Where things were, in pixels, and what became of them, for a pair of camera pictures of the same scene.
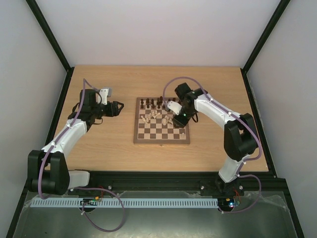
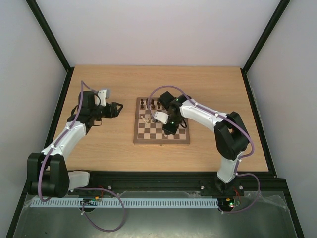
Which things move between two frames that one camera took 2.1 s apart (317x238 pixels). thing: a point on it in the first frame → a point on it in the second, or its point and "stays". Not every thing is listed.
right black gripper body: (180, 120) → (170, 127)
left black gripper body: (108, 113) stays
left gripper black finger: (116, 110) stays
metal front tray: (238, 215) stays
